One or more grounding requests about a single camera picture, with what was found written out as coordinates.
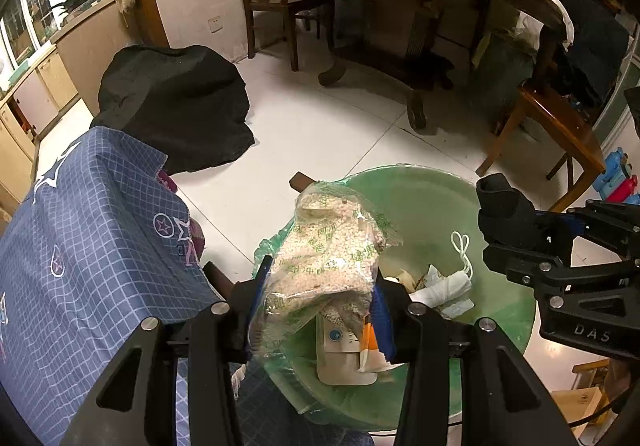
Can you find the clear bag of grains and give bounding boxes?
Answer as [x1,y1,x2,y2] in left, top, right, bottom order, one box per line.
[248,178,403,362]

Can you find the tan paper piece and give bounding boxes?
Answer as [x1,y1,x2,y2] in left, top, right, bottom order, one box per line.
[395,268,426,291]

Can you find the blue plastic toy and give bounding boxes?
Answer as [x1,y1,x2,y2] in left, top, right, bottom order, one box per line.
[592,148,633,199]

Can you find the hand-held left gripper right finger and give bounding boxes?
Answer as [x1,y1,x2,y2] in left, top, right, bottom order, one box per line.
[370,276,581,446]

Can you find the kitchen window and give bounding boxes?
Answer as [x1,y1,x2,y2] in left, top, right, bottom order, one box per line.
[0,0,56,71]

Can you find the cardboard box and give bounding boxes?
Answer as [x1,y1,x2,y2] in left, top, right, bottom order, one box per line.
[550,358,621,427]

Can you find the light brown wooden chair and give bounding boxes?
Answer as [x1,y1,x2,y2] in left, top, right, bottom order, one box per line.
[475,76,608,214]

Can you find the red plastic bottle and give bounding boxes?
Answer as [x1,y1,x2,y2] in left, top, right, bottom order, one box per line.
[617,176,640,201]

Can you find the green plastic bin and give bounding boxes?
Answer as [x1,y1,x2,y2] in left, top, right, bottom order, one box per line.
[254,166,538,432]

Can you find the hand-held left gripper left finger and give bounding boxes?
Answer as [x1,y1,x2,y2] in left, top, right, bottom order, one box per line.
[59,253,273,446]

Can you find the black cloth cover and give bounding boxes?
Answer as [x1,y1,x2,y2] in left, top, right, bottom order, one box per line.
[92,44,256,177]

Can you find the tan cardboard packet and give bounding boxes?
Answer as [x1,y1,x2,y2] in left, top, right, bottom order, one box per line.
[316,311,378,387]

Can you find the black jacket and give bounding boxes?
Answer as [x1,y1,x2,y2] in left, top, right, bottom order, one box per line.
[547,0,631,109]

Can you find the brown wooden block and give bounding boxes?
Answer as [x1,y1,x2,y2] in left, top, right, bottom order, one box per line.
[289,171,316,194]

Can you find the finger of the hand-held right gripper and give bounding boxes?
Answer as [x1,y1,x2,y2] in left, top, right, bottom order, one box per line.
[482,246,640,300]
[535,200,640,261]

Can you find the dark green bag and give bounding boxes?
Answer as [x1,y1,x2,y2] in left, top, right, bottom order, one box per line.
[470,26,546,137]

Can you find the black sock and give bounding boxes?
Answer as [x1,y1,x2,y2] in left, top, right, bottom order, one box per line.
[475,173,543,247]

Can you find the white face mask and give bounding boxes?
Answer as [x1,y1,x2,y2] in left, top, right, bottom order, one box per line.
[410,231,476,321]

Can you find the beige kitchen base cabinets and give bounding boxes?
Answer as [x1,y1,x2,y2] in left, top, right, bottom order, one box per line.
[0,0,131,207]

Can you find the orange white packet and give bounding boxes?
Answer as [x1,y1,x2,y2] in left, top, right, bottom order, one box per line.
[357,321,406,374]

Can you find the blue star-print tablecloth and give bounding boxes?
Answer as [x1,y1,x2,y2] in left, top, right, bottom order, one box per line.
[0,126,373,446]

